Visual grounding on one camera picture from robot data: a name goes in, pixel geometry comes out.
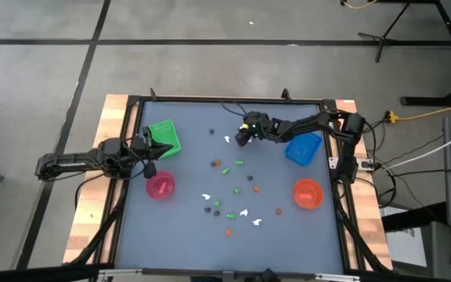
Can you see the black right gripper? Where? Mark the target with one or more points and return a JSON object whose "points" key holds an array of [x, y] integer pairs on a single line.
{"points": [[262, 125]]}

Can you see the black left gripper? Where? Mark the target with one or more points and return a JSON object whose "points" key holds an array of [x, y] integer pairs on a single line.
{"points": [[141, 150]]}

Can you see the green skeleton toy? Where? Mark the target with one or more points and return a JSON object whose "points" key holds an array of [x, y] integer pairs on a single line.
{"points": [[236, 191], [217, 203], [226, 171], [239, 162]]}

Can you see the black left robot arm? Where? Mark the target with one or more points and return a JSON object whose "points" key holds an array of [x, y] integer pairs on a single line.
{"points": [[73, 160]]}

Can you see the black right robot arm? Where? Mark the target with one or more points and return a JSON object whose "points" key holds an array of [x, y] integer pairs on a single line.
{"points": [[311, 123]]}

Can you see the green plastic basket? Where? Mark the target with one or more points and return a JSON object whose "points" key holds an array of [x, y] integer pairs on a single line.
{"points": [[167, 133]]}

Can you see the pink plastic bowl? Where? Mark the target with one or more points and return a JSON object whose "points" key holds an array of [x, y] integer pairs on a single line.
{"points": [[155, 192]]}

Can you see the blue plastic basket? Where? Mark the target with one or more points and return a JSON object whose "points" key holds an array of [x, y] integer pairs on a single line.
{"points": [[301, 150]]}

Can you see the green block toy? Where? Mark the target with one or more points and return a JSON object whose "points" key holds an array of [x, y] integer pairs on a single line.
{"points": [[231, 215]]}

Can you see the orange plastic bowl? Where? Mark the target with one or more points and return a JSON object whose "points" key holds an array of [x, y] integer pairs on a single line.
{"points": [[315, 199]]}

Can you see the silver aluminium bar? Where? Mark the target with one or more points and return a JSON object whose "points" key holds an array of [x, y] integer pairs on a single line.
{"points": [[120, 272], [337, 277]]}

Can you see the black tripod stand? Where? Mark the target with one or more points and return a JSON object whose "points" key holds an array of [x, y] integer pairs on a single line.
{"points": [[383, 39]]}

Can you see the black aluminium table frame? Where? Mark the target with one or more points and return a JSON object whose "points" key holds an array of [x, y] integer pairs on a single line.
{"points": [[190, 98]]}

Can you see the black desk leg frame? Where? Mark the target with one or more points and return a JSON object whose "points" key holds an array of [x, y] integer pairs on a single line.
{"points": [[425, 101]]}

